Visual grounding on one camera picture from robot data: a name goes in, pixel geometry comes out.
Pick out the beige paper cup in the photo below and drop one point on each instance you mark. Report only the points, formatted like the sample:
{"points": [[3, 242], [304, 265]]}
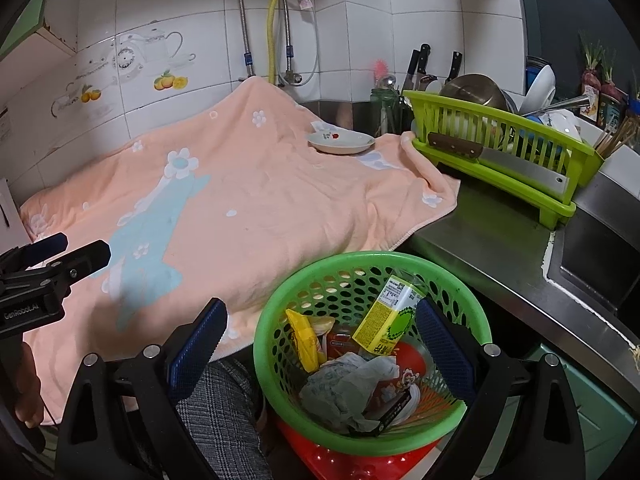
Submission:
{"points": [[322, 325]]}

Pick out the metal valve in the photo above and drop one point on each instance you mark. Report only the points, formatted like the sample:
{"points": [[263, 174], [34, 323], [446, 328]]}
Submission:
{"points": [[290, 79]]}

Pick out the blue plastic container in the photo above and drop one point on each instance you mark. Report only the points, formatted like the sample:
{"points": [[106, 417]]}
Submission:
{"points": [[534, 67]]}

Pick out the steel sink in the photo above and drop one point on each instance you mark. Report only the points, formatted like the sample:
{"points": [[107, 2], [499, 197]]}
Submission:
{"points": [[600, 250]]}

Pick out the bundle of wooden chopsticks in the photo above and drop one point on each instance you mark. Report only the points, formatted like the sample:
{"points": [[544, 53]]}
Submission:
{"points": [[617, 137]]}

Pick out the person's left hand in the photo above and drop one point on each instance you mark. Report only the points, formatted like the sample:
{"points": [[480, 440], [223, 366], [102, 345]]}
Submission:
{"points": [[27, 390]]}

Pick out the pink brush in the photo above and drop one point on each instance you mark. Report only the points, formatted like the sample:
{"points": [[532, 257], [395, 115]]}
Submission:
{"points": [[380, 70]]}

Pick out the small white dish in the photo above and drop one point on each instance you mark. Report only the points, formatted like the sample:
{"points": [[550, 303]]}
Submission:
{"points": [[340, 144]]}

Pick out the yellow snack wrapper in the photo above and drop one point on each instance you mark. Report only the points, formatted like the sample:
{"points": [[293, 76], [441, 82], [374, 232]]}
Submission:
{"points": [[305, 340]]}

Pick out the lime green dish rack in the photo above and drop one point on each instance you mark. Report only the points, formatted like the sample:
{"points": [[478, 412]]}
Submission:
{"points": [[430, 105]]}

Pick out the steel mixing bowl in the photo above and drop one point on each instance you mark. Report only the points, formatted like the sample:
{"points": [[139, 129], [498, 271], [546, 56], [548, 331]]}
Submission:
{"points": [[475, 90]]}

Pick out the teal cabinet door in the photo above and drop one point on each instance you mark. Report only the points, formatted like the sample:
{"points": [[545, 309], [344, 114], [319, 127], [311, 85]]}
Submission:
{"points": [[605, 410]]}

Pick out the sprouting red onion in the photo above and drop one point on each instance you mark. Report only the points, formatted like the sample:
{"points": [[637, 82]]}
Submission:
{"points": [[590, 65], [611, 80]]}

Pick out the peach flower print blanket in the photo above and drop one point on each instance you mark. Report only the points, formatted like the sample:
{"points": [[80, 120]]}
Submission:
{"points": [[260, 195]]}

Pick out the green plastic basket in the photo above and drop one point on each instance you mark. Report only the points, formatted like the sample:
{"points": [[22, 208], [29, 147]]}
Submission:
{"points": [[325, 262]]}

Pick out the pink tag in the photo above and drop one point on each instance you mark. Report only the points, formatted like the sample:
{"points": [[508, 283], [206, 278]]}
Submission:
{"points": [[305, 2]]}

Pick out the white bowl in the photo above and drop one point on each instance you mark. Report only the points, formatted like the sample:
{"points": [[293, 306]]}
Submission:
{"points": [[542, 90]]}

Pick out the person's grey plaid trousers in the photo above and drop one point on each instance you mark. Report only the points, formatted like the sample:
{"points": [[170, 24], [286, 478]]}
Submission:
{"points": [[225, 420]]}

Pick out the yellow green juice box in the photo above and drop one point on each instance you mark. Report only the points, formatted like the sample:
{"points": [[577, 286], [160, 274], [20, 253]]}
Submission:
{"points": [[382, 320]]}

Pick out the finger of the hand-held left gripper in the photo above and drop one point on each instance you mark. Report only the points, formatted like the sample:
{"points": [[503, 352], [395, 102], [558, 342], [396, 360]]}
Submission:
{"points": [[50, 246], [82, 260]]}

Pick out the red plastic stool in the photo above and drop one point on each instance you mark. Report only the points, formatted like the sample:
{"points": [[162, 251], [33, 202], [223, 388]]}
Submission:
{"points": [[340, 465]]}

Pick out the white appliance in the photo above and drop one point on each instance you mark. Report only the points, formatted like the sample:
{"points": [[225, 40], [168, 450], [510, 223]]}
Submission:
{"points": [[12, 210]]}

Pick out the steel ladle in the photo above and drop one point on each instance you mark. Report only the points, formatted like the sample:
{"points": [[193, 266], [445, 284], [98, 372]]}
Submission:
{"points": [[555, 105]]}

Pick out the black printed box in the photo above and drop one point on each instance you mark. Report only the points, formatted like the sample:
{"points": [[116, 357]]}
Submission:
{"points": [[392, 410]]}

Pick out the grey plastic bag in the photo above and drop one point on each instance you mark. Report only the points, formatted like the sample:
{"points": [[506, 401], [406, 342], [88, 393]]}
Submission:
{"points": [[335, 390]]}

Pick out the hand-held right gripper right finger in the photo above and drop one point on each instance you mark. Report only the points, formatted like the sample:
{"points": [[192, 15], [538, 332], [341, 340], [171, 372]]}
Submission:
{"points": [[445, 350]]}

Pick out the metal spoon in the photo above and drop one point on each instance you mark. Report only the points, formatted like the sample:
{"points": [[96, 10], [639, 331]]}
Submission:
{"points": [[389, 81]]}

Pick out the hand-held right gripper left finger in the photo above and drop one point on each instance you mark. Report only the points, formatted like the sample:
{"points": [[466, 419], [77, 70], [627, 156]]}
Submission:
{"points": [[197, 345]]}

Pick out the red cartoon snack can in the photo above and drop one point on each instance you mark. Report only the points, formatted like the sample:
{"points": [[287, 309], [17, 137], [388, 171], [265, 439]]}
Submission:
{"points": [[397, 385]]}

